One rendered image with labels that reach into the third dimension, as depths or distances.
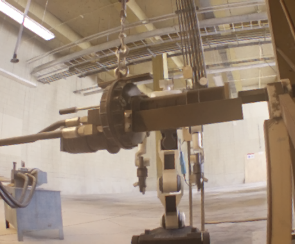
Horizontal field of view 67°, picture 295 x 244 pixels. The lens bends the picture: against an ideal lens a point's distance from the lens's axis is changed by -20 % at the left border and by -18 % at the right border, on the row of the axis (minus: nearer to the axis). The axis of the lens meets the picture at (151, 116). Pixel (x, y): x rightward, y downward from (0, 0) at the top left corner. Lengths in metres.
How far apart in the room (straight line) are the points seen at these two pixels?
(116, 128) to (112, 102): 0.10
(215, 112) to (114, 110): 0.38
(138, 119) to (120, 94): 0.12
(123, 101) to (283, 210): 0.74
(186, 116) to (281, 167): 0.41
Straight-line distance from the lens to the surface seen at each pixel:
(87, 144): 1.17
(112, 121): 1.02
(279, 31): 1.78
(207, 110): 0.94
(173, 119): 0.97
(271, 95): 0.96
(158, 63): 11.07
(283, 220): 0.96
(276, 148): 0.94
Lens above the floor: 0.62
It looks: 14 degrees up
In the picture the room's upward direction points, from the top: 2 degrees counter-clockwise
